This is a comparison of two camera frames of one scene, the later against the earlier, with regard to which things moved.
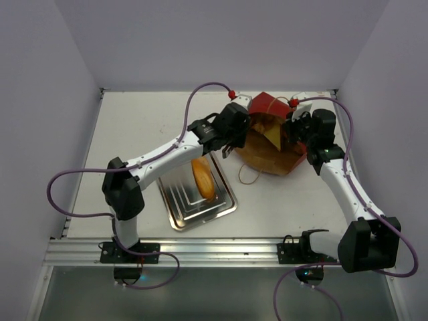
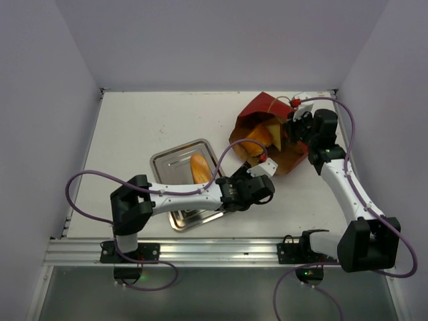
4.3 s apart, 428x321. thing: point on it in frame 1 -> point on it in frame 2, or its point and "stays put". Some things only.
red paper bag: (258, 153) stays put
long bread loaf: (204, 176) stays put
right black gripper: (297, 126) stays put
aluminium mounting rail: (184, 252) stays put
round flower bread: (261, 122) -> (250, 151)
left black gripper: (240, 141) -> (242, 172)
